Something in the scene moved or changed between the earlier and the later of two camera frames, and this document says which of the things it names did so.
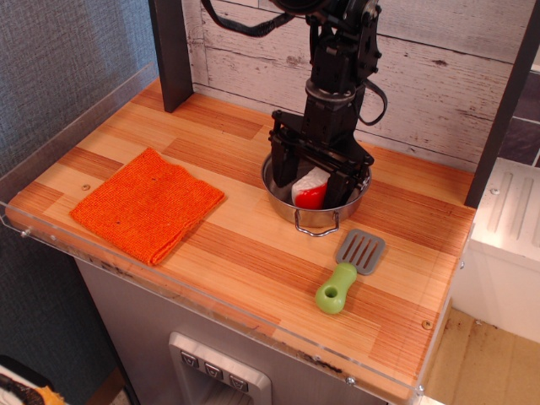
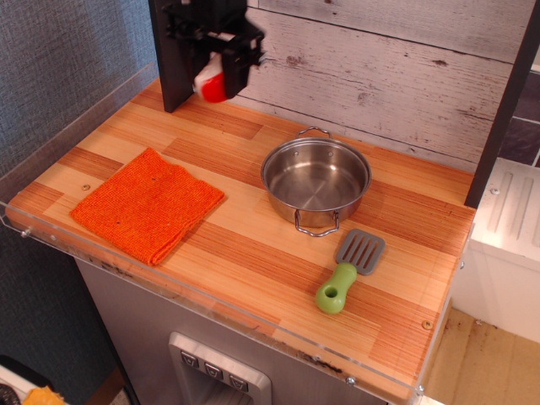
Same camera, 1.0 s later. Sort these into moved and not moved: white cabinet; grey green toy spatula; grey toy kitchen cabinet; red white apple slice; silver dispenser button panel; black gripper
Moved: black gripper; red white apple slice
Not moved: silver dispenser button panel; grey green toy spatula; white cabinet; grey toy kitchen cabinet
